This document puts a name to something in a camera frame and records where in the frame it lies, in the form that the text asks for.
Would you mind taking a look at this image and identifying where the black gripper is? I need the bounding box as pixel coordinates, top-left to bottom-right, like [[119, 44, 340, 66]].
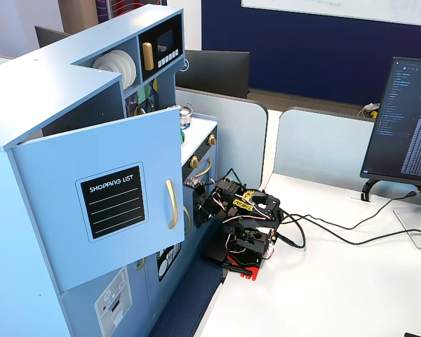
[[196, 185, 225, 225]]

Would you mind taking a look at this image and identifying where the red robot base clamp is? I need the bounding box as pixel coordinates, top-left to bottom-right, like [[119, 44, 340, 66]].
[[227, 251, 265, 282]]

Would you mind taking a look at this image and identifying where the blue oven door with window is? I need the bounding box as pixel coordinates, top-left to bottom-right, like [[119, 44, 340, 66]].
[[192, 173, 218, 232]]

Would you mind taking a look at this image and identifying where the black flat plate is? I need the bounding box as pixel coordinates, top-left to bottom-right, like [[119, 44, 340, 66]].
[[201, 242, 232, 266]]

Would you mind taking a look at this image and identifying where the blue dishwasher door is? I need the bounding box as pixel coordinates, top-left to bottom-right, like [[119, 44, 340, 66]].
[[146, 196, 197, 327]]

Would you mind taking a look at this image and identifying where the grey desk partition panel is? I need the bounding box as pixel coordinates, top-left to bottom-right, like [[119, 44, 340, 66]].
[[272, 107, 377, 193], [175, 86, 269, 192]]

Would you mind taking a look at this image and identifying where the steel toy pot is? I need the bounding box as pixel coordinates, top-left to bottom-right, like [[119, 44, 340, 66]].
[[180, 104, 194, 127]]

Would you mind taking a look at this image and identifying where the black monitor with logo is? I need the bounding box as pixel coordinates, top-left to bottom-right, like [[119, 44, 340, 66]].
[[177, 48, 250, 100]]

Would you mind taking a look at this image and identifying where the blue shopping list door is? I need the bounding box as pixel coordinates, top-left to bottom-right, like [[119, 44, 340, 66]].
[[11, 106, 186, 292]]

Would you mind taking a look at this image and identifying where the blue ice dispenser door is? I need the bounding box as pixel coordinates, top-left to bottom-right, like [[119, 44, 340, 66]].
[[61, 252, 152, 337]]

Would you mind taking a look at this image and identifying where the white toy plate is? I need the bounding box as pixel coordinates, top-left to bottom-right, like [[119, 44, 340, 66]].
[[116, 48, 138, 87], [108, 50, 133, 88], [92, 52, 126, 80]]

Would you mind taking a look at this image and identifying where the toy microwave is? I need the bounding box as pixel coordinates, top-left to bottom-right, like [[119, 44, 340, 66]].
[[138, 13, 184, 84]]

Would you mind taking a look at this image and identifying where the computer monitor showing code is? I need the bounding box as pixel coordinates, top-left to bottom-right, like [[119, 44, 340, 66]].
[[359, 55, 421, 187]]

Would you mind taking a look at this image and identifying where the blue wooden toy kitchen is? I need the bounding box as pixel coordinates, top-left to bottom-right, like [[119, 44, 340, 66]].
[[0, 4, 219, 337]]

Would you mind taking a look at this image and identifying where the black monitor seen from behind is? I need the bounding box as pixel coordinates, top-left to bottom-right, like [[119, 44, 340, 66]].
[[34, 25, 73, 49]]

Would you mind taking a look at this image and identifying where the whiteboard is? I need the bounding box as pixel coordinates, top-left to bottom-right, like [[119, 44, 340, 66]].
[[241, 0, 421, 28]]

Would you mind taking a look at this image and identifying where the gold dishwasher handle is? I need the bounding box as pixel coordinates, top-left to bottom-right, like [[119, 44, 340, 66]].
[[182, 205, 192, 234]]

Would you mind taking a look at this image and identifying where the long gold curved door handle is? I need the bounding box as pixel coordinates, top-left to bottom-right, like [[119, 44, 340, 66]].
[[165, 178, 179, 230]]

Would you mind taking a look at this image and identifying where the gold oven handle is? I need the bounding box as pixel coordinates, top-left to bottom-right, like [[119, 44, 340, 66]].
[[195, 157, 213, 178]]

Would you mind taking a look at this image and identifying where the looped black cable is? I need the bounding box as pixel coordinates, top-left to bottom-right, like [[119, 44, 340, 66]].
[[276, 210, 307, 249]]

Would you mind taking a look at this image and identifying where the black camera cable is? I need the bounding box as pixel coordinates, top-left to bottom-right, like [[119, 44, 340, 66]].
[[280, 187, 421, 233]]

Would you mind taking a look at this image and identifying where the white desk cable grommet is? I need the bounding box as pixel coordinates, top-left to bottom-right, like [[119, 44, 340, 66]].
[[348, 191, 377, 205]]

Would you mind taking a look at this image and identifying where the long black cable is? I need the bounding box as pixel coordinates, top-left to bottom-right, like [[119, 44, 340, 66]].
[[282, 210, 421, 246]]

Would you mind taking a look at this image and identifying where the gold microwave handle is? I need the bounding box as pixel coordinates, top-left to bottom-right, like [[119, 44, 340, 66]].
[[142, 41, 155, 72]]

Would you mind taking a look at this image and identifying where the white yellow cable bundle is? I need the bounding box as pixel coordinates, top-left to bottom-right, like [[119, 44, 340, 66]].
[[359, 103, 379, 120]]

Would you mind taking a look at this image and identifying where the white monitor base plate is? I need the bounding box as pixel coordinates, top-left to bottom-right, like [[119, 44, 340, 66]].
[[392, 206, 421, 251]]

